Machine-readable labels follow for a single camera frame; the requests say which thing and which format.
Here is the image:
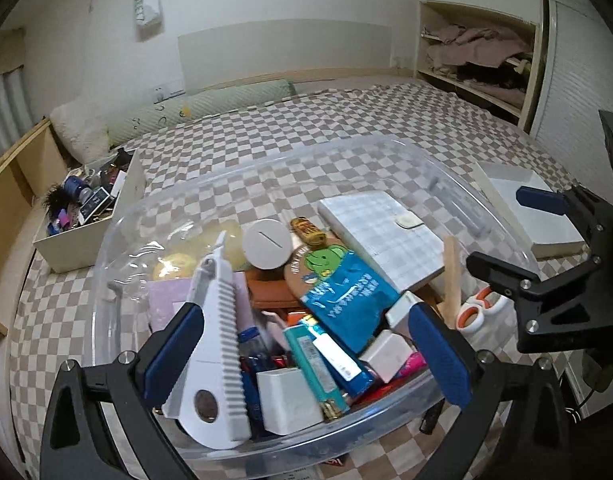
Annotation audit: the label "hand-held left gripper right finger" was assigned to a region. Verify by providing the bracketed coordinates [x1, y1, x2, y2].
[407, 302, 572, 480]

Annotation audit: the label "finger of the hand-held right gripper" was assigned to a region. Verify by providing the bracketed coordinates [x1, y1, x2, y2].
[466, 251, 610, 354]
[516, 185, 613, 257]

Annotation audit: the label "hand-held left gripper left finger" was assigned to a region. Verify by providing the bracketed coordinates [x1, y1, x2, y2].
[39, 304, 204, 480]

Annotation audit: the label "white utility knife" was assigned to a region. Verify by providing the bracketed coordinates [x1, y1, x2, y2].
[161, 232, 252, 450]

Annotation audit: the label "clear plastic container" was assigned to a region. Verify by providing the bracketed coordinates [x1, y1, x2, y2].
[89, 135, 539, 466]

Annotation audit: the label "pink lighter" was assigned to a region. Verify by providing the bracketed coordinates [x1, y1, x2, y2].
[396, 352, 424, 378]

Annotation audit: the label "white flat box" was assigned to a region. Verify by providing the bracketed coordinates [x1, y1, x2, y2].
[472, 161, 587, 259]

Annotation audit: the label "pale purple card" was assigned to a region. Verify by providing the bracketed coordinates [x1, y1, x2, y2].
[145, 277, 197, 333]

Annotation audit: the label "small white box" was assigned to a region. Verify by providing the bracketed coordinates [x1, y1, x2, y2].
[385, 292, 422, 333]

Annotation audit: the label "wooden stick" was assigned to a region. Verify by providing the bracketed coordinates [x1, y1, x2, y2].
[443, 236, 462, 328]

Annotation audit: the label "yellow powder puff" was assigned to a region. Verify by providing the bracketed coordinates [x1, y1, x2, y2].
[154, 252, 200, 281]

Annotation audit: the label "pink plastic item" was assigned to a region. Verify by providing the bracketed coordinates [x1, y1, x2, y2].
[264, 310, 292, 351]

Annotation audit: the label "blue packet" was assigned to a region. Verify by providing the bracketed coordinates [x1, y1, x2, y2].
[300, 250, 402, 356]

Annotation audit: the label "brown leather wallet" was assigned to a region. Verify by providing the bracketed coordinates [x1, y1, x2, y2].
[247, 280, 300, 311]

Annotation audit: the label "white charger plug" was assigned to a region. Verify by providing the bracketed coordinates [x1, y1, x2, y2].
[256, 367, 324, 436]

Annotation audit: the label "teal lighter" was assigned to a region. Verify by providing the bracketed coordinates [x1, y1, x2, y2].
[284, 322, 351, 421]

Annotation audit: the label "white wardrobe door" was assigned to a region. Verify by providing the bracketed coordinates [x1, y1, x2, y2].
[529, 0, 613, 171]

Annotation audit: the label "white storage box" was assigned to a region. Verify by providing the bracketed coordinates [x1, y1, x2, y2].
[33, 149, 146, 274]

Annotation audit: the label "white round cap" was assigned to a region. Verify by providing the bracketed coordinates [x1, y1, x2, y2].
[242, 219, 293, 271]

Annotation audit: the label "grey plaid notebook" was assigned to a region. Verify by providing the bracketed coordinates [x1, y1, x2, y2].
[317, 191, 447, 293]

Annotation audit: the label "round green elephant coaster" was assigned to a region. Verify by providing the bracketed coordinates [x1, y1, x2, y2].
[284, 242, 347, 306]

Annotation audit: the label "pink clothes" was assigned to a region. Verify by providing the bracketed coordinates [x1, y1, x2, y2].
[421, 24, 534, 68]

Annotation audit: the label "yellow lighter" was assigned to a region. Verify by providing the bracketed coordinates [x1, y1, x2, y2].
[290, 216, 327, 247]

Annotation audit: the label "black fuzzy pompom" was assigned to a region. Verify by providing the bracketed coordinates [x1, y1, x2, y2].
[44, 187, 70, 211]

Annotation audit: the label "checkered bedsheet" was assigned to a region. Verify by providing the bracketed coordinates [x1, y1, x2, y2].
[9, 80, 602, 480]

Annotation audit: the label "wooden bedside bench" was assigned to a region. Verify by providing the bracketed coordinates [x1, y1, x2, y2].
[0, 117, 67, 338]

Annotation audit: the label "white fluffy pillow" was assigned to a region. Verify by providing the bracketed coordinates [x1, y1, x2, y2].
[49, 100, 110, 163]

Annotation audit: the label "green bolster pillow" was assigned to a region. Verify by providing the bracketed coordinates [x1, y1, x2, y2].
[104, 79, 297, 145]

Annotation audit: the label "grey curtain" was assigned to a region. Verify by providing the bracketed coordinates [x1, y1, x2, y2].
[0, 67, 34, 163]

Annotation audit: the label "orange handled scissors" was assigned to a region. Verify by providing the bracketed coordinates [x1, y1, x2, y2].
[455, 287, 508, 332]

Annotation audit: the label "wooden wall shelf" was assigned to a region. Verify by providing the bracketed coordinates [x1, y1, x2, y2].
[415, 0, 544, 131]

